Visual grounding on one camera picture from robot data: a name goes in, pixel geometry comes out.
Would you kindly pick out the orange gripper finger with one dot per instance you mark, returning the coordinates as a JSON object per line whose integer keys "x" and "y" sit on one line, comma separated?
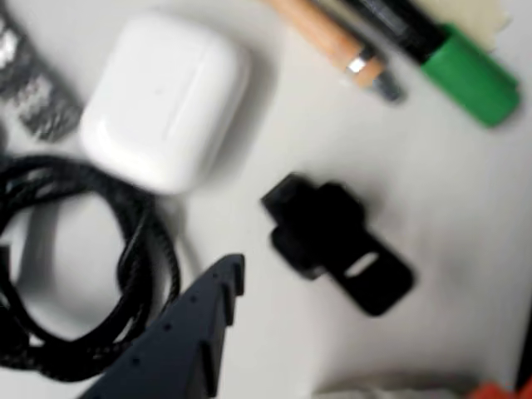
{"x": 492, "y": 392}

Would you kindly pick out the navy gripper finger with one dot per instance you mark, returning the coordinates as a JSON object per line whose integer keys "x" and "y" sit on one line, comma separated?
{"x": 178, "y": 345}

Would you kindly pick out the black bike light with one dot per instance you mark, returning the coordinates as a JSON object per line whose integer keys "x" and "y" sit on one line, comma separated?
{"x": 328, "y": 228}

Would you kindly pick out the black fabric bag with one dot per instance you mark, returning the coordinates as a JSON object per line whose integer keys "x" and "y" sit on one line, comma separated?
{"x": 525, "y": 332}

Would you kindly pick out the clear dropper bottle white cap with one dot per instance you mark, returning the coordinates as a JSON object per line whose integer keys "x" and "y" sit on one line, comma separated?
{"x": 395, "y": 386}

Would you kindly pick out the white earbuds case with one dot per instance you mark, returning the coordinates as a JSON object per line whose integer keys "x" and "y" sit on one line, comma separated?
{"x": 166, "y": 104}

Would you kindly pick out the silver metal wristwatch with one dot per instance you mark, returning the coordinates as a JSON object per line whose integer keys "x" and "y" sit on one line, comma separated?
{"x": 37, "y": 95}

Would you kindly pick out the green black marker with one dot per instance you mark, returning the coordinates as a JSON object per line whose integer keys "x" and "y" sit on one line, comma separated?
{"x": 465, "y": 79}

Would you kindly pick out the wooden ballpoint pen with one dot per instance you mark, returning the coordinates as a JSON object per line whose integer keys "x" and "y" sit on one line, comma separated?
{"x": 328, "y": 37}

